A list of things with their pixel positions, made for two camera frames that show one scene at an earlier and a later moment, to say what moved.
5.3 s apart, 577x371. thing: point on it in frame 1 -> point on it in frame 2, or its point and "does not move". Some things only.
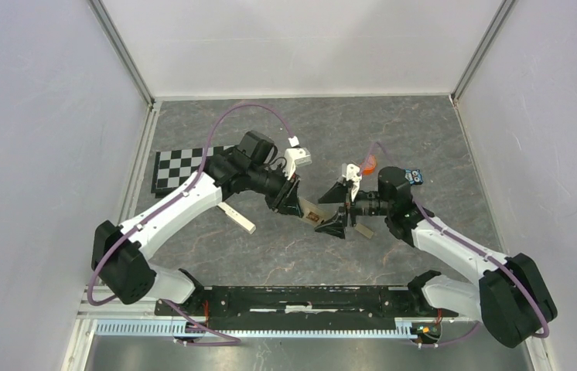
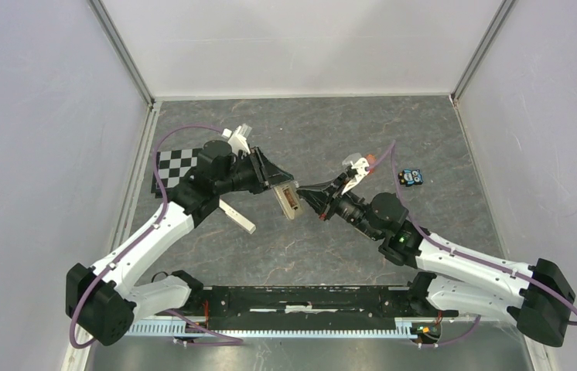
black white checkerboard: (171, 168) does not move
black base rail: (302, 308) does not move
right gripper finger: (335, 225) -> (320, 197)
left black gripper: (285, 201) -> (266, 173)
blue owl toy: (414, 176) does not move
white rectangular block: (237, 218) does not move
